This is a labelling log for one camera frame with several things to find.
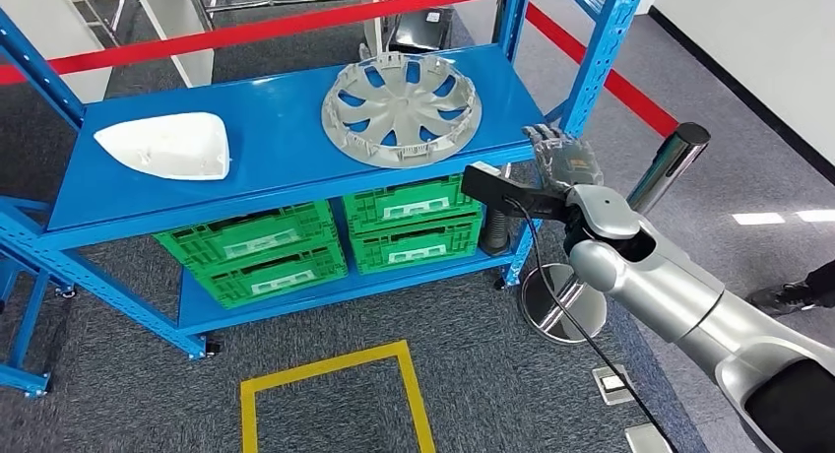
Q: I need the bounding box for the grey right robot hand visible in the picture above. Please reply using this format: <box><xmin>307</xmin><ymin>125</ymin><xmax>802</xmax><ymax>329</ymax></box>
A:
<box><xmin>521</xmin><ymin>123</ymin><xmax>605</xmax><ymax>194</ymax></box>

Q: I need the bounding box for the grey plastic wheel hubcap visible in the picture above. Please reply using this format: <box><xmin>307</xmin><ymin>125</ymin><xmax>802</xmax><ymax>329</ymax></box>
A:
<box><xmin>320</xmin><ymin>51</ymin><xmax>483</xmax><ymax>170</ymax></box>

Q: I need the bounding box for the blue metal shelf rack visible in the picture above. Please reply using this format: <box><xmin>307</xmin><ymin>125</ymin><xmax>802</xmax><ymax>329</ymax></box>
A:
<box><xmin>0</xmin><ymin>0</ymin><xmax>652</xmax><ymax>361</ymax></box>
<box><xmin>0</xmin><ymin>198</ymin><xmax>78</xmax><ymax>399</ymax></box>

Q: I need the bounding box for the red barrier belt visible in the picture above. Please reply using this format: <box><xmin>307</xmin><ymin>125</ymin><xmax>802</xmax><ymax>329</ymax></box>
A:
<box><xmin>525</xmin><ymin>3</ymin><xmax>681</xmax><ymax>138</ymax></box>
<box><xmin>0</xmin><ymin>0</ymin><xmax>507</xmax><ymax>86</ymax></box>

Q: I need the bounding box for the green plastic crate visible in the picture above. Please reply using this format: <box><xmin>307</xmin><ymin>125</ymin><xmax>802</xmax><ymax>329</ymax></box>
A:
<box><xmin>341</xmin><ymin>174</ymin><xmax>484</xmax><ymax>234</ymax></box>
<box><xmin>192</xmin><ymin>240</ymin><xmax>349</xmax><ymax>310</ymax></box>
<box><xmin>350</xmin><ymin>212</ymin><xmax>485</xmax><ymax>275</ymax></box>
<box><xmin>153</xmin><ymin>200</ymin><xmax>341</xmax><ymax>269</ymax></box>

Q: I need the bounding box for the metal floor outlet plate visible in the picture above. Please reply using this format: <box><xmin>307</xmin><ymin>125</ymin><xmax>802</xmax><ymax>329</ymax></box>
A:
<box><xmin>624</xmin><ymin>423</ymin><xmax>674</xmax><ymax>453</ymax></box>
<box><xmin>591</xmin><ymin>364</ymin><xmax>635</xmax><ymax>407</ymax></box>

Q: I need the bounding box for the person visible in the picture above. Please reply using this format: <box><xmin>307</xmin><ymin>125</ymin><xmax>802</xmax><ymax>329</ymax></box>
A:
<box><xmin>745</xmin><ymin>259</ymin><xmax>835</xmax><ymax>317</ymax></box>

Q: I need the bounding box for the white mirror cover shell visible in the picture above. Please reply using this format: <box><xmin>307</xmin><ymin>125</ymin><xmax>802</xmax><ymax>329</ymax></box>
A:
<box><xmin>93</xmin><ymin>111</ymin><xmax>231</xmax><ymax>182</ymax></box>

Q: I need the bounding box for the white furniture panel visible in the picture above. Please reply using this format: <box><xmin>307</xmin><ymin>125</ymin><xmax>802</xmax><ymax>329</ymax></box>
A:
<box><xmin>0</xmin><ymin>0</ymin><xmax>113</xmax><ymax>105</ymax></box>

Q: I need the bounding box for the black camera cable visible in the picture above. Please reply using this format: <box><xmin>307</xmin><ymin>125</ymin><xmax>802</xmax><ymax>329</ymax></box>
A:
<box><xmin>503</xmin><ymin>195</ymin><xmax>679</xmax><ymax>453</ymax></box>

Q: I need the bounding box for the chrome stanchion post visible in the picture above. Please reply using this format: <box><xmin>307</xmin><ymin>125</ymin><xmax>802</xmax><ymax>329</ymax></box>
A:
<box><xmin>519</xmin><ymin>122</ymin><xmax>712</xmax><ymax>346</ymax></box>

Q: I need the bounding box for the black ribbed hose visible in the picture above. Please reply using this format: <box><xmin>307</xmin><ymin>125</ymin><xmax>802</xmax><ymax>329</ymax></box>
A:
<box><xmin>479</xmin><ymin>205</ymin><xmax>512</xmax><ymax>257</ymax></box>

